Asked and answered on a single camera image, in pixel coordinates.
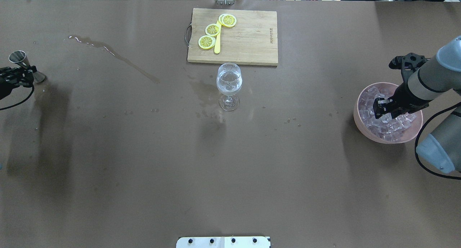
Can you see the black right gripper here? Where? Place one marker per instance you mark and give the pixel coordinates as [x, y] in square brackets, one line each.
[406, 95]

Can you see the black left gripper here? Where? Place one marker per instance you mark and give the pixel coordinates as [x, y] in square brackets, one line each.
[8, 83]

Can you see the steel cocktail jigger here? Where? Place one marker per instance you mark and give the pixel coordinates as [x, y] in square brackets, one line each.
[20, 58]

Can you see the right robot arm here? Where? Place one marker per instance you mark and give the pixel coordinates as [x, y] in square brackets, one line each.
[437, 144]

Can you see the pile of clear ice cubes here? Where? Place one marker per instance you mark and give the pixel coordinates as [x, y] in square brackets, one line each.
[389, 123]

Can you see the clear wine glass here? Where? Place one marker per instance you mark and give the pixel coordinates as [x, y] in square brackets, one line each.
[229, 82]

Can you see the pink bowl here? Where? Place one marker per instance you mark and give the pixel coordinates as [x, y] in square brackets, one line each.
[360, 122]

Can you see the bamboo cutting board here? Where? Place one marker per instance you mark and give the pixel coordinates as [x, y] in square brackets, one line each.
[252, 41]

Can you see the yellow plastic knife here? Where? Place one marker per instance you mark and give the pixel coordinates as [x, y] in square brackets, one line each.
[217, 47]

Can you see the yellow lemon slice one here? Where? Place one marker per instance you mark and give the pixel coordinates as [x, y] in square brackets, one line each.
[227, 20]

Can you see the yellow lemon slice two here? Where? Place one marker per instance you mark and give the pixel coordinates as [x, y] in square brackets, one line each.
[213, 29]

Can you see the yellow lemon slice three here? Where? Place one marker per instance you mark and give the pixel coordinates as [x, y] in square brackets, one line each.
[206, 42]

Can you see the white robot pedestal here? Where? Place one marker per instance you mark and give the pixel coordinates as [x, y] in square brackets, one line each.
[224, 242]

